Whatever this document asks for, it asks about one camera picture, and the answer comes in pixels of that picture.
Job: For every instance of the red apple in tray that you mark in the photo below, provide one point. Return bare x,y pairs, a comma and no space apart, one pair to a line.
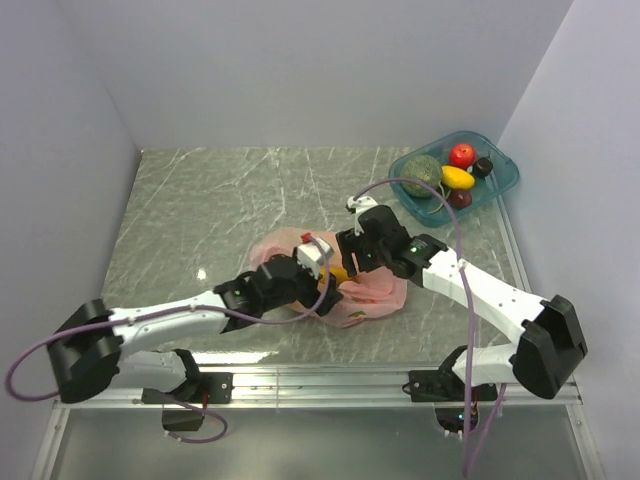
462,156

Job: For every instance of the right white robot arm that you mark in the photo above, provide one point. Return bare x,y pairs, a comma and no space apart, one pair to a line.
546,342

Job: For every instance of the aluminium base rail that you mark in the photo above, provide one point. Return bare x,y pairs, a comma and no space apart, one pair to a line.
319,422

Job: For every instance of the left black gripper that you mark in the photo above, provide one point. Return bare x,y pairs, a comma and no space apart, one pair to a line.
315,294

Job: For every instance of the teal plastic tray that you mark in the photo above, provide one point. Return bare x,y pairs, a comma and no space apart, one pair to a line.
504,176

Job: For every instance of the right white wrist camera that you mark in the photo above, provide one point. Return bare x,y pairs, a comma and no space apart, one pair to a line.
357,207

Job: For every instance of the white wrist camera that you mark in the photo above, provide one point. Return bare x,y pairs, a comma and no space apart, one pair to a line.
357,207
313,254

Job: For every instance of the dark red plum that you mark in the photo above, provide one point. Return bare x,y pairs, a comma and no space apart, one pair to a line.
460,198

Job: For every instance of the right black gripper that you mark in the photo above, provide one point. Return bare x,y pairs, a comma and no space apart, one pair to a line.
350,243

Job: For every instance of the green netted melon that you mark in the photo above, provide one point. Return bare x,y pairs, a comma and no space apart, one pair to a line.
421,175

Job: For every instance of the yellow mango in tray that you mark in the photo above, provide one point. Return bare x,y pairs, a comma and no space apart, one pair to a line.
455,178

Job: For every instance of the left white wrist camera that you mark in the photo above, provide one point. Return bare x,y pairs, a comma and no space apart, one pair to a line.
313,254

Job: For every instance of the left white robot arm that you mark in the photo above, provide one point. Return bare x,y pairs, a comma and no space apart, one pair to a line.
97,347

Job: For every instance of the yellow mango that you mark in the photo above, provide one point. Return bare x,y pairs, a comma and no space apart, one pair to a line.
455,178
339,273

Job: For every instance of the dark purple mangosteen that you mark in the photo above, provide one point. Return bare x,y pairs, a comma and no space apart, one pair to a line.
482,167

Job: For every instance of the pink plastic bag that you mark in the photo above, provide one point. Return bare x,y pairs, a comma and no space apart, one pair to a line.
366,296

